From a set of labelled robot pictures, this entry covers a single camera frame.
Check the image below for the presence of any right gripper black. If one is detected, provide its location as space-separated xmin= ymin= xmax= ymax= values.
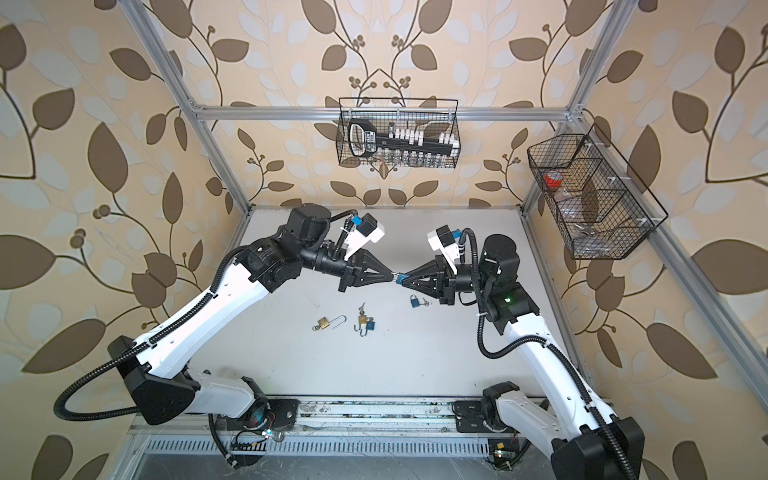
xmin=403 ymin=257 xmax=494 ymax=308

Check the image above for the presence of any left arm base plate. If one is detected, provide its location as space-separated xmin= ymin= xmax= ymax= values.
xmin=215 ymin=398 xmax=300 ymax=432

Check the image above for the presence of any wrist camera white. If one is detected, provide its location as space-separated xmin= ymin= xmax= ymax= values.
xmin=427 ymin=225 xmax=464 ymax=273
xmin=344 ymin=213 xmax=385 ymax=260

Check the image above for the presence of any side wire basket black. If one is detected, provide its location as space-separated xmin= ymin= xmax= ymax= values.
xmin=527 ymin=125 xmax=668 ymax=260

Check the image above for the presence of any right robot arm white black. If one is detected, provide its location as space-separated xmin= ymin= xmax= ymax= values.
xmin=398 ymin=226 xmax=645 ymax=479

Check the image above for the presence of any brass padlock with keys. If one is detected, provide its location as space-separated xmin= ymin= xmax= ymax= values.
xmin=354 ymin=304 xmax=369 ymax=337

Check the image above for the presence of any long-shackle brass padlock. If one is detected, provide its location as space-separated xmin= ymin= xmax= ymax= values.
xmin=312 ymin=315 xmax=348 ymax=331

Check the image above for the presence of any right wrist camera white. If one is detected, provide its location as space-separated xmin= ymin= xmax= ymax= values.
xmin=427 ymin=225 xmax=464 ymax=273

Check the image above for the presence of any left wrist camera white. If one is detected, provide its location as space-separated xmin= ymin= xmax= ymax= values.
xmin=344 ymin=213 xmax=385 ymax=260

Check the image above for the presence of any black tool with white bits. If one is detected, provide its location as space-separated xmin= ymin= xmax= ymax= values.
xmin=346 ymin=119 xmax=461 ymax=158

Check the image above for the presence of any back wire basket black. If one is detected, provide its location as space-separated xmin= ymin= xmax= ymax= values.
xmin=334 ymin=95 xmax=462 ymax=169

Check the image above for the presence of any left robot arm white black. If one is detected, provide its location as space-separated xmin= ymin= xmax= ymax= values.
xmin=53 ymin=204 xmax=394 ymax=432

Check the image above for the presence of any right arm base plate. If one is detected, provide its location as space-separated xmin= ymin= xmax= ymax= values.
xmin=451 ymin=400 xmax=493 ymax=434

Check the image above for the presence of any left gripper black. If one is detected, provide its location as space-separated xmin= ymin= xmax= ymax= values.
xmin=295 ymin=241 xmax=393 ymax=291

